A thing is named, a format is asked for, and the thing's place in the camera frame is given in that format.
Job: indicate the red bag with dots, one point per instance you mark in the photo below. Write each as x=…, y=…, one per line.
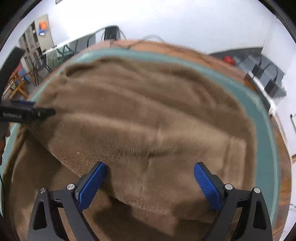
x=229, y=59

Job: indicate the grey stacked boxes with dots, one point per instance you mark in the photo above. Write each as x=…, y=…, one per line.
x=266, y=74

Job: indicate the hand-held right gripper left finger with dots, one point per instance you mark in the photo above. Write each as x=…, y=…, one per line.
x=92, y=185

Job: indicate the black metal chair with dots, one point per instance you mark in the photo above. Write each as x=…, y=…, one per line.
x=40, y=62
x=112, y=32

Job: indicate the white folding table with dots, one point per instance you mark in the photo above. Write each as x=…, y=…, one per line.
x=57, y=48

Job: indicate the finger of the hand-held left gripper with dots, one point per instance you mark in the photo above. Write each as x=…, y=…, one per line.
x=44, y=112
x=23, y=102

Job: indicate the green table mat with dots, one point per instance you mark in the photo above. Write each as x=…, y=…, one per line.
x=266, y=139

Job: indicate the brown fleece garment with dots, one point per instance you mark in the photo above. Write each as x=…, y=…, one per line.
x=138, y=115

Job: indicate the beige glass-door cabinet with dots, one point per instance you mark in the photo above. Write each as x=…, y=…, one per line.
x=47, y=40

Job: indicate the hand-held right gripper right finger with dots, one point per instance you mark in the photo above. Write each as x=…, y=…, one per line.
x=207, y=185

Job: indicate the orange and blue paper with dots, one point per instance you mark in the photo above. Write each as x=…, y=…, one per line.
x=42, y=27

